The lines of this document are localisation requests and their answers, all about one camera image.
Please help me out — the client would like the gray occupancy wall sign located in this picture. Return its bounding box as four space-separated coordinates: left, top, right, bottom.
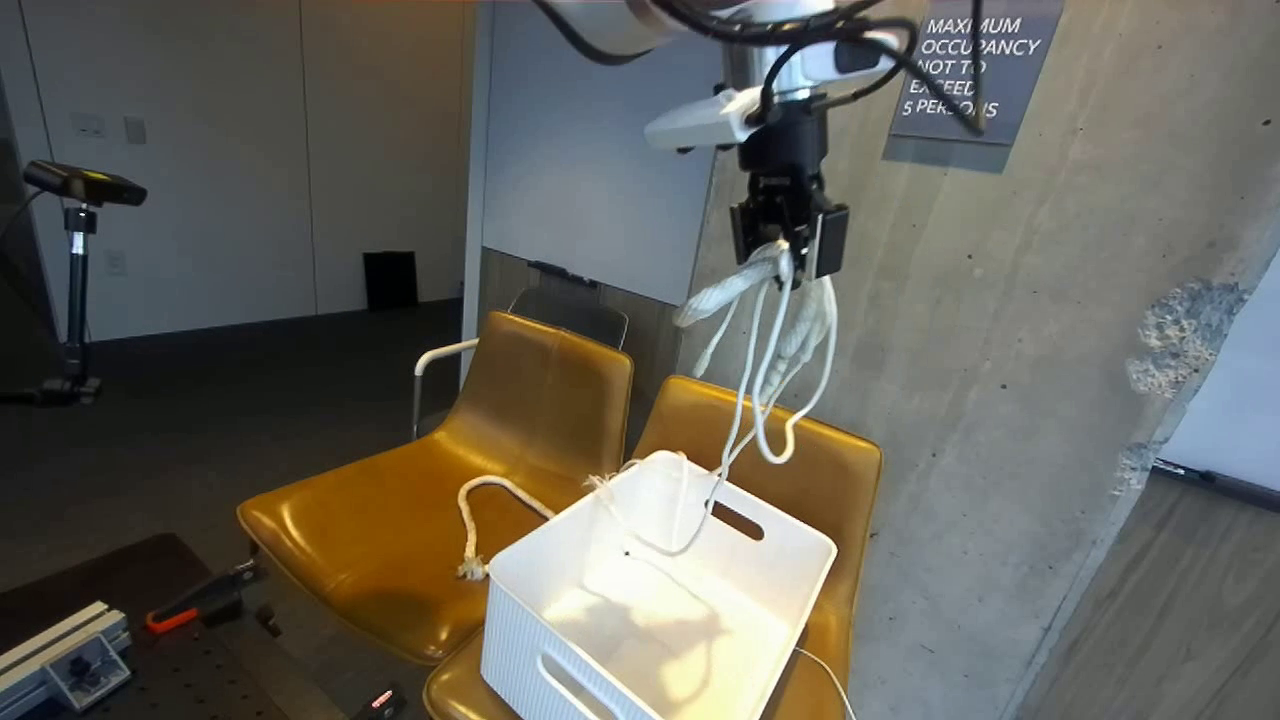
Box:
883 0 1073 174

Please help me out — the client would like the thick white braided rope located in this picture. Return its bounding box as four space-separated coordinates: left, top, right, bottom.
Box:
458 244 845 588

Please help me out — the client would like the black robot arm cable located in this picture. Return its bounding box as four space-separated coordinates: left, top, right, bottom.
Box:
537 0 1002 138

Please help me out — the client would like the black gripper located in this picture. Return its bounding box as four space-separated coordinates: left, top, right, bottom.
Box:
728 100 855 281

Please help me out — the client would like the thin white cable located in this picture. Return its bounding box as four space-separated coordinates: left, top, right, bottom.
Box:
795 642 859 720

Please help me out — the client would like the aluminium rail bracket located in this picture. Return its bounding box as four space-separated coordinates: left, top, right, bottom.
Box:
0 595 138 720

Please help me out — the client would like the white plastic basket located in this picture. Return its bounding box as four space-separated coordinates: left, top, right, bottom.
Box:
475 449 841 720

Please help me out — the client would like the mustard yellow leather chair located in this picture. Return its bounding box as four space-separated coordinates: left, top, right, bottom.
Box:
237 307 642 670
420 370 888 720

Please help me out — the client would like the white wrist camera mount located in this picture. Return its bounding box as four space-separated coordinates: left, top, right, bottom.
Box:
646 82 767 157

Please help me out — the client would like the black box by wall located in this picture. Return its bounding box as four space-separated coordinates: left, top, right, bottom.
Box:
359 247 420 315

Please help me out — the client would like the thin white braided rope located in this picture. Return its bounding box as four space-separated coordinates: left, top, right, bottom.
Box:
622 253 808 562

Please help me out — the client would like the orange handled black clamp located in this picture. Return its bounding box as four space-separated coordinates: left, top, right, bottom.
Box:
142 554 265 638

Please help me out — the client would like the wall whiteboard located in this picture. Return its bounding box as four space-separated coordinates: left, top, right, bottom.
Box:
471 0 747 313

